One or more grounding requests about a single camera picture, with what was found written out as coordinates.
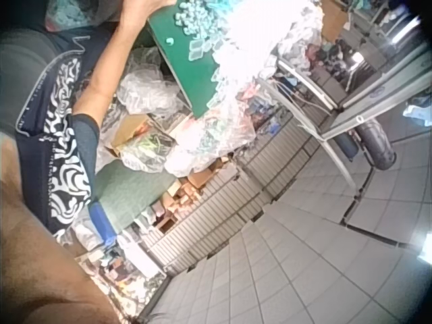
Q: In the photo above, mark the person's right hand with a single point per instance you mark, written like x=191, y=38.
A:
x=138, y=10

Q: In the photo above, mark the person's right fingers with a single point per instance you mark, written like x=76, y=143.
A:
x=163, y=2

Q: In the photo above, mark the heap of small teal parts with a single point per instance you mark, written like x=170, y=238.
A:
x=199, y=17

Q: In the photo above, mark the single teal plastic part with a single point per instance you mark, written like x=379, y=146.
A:
x=169, y=41

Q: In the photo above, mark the small clear plastic boxes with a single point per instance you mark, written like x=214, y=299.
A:
x=200, y=50

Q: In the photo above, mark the green work mat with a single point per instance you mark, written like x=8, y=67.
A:
x=189, y=74

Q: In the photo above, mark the crumpled clear plastic bag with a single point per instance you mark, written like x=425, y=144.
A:
x=148, y=91

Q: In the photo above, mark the bag of pale parts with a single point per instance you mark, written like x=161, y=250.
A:
x=72, y=13

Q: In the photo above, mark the heap of clear plastic bags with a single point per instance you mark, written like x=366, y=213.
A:
x=263, y=33

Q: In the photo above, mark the open brown cardboard box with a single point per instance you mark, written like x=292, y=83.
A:
x=126, y=130

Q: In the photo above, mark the large clear bag colourful parts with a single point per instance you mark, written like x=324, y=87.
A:
x=212, y=135

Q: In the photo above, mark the clear bag of green parts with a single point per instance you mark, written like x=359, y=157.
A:
x=145, y=152

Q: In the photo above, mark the tall brown cardboard box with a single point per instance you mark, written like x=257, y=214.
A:
x=332, y=17

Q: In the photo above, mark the stack of small cardboard boxes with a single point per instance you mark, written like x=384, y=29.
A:
x=195, y=184

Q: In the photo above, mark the green cushion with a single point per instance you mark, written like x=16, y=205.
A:
x=135, y=192

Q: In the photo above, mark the grey ribbed metal shutter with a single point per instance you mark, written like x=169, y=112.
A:
x=236, y=189

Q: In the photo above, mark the blue cylinder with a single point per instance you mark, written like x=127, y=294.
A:
x=347, y=145

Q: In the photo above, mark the white flat box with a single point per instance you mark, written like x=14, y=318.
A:
x=140, y=256

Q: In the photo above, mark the white crumpled cloth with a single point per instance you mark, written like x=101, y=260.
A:
x=418, y=111

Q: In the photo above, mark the heap of mixed clutter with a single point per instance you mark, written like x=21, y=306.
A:
x=125, y=280

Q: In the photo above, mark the white metal frame table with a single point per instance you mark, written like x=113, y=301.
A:
x=354, y=108

